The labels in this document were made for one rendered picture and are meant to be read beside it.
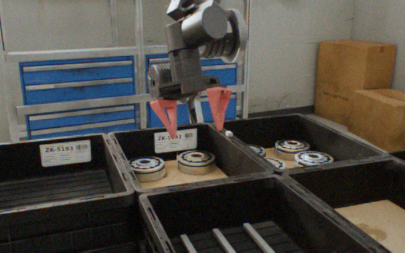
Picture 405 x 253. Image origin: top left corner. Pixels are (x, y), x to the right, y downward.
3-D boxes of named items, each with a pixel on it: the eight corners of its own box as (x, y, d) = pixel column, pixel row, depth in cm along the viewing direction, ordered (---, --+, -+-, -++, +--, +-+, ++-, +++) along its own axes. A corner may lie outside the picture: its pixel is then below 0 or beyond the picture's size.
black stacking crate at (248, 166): (110, 173, 123) (108, 134, 119) (209, 160, 132) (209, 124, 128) (140, 248, 87) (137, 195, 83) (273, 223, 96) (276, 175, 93)
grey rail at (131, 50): (1, 60, 268) (0, 52, 267) (243, 46, 337) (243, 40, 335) (2, 62, 260) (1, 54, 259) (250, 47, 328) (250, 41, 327)
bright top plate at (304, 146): (268, 143, 132) (268, 141, 132) (296, 139, 136) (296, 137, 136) (287, 154, 123) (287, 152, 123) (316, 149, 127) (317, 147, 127)
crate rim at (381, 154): (210, 129, 129) (210, 121, 129) (298, 120, 139) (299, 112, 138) (276, 183, 93) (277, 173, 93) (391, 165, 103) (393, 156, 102)
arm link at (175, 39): (182, 26, 85) (157, 25, 82) (204, 15, 80) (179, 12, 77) (187, 61, 85) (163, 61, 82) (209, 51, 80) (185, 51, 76)
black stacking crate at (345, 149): (210, 160, 132) (211, 124, 129) (296, 148, 141) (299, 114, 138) (274, 223, 96) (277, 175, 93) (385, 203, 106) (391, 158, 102)
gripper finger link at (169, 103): (173, 138, 87) (166, 92, 87) (205, 133, 84) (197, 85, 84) (154, 140, 81) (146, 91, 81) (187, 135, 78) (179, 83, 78)
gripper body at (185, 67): (175, 96, 86) (169, 59, 86) (221, 86, 81) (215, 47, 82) (156, 96, 80) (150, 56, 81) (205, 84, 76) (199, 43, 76)
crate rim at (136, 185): (107, 140, 120) (106, 132, 119) (210, 129, 129) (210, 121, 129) (137, 205, 84) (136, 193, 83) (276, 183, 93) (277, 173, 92)
